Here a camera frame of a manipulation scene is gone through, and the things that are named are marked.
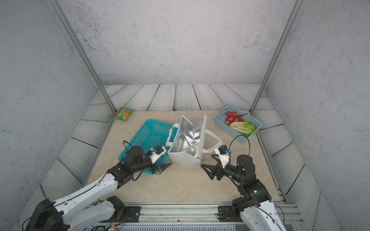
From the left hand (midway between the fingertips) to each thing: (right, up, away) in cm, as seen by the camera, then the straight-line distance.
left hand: (168, 158), depth 77 cm
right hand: (+20, 0, -8) cm, 22 cm away
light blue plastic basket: (+33, +20, +28) cm, 48 cm away
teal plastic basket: (-15, +8, +28) cm, 33 cm away
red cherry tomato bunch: (+44, +23, +34) cm, 60 cm away
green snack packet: (-41, +25, +38) cm, 61 cm away
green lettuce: (+49, +15, +24) cm, 57 cm away
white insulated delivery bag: (+10, +5, +24) cm, 26 cm away
